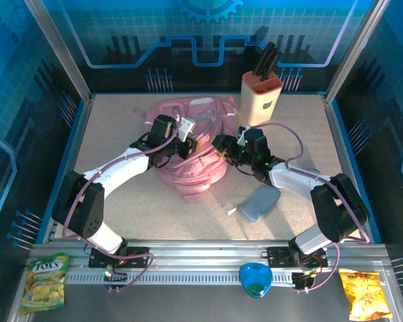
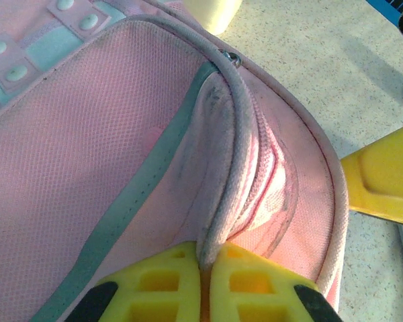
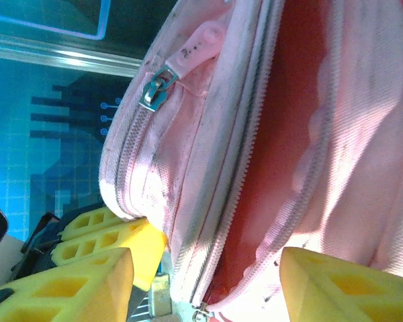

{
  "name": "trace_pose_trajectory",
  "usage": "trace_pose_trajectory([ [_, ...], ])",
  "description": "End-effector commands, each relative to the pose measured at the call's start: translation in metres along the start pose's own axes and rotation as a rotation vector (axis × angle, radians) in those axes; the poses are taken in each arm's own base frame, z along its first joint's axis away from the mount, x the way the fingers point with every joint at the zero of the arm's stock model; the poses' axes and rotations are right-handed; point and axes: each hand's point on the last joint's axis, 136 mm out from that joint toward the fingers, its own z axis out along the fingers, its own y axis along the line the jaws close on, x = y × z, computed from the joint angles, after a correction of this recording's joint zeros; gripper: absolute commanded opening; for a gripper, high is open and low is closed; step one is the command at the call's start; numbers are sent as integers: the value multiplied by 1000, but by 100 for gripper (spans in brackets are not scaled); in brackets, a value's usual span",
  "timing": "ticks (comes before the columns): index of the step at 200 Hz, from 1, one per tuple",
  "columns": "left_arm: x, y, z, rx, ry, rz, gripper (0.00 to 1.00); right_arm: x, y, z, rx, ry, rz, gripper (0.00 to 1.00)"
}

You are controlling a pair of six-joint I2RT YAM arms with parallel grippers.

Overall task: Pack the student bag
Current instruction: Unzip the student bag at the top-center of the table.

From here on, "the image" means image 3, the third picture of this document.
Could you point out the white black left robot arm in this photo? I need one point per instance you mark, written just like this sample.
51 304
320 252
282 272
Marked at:
3 265

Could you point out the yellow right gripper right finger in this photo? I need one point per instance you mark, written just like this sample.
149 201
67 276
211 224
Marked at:
349 292

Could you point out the pink student backpack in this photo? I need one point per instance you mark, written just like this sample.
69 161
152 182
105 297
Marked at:
356 134

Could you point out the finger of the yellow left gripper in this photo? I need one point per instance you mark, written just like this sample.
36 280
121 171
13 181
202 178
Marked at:
87 223
144 245

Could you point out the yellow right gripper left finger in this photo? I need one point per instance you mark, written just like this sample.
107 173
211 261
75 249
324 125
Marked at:
70 295

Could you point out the aluminium frame post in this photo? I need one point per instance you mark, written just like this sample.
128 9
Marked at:
53 55

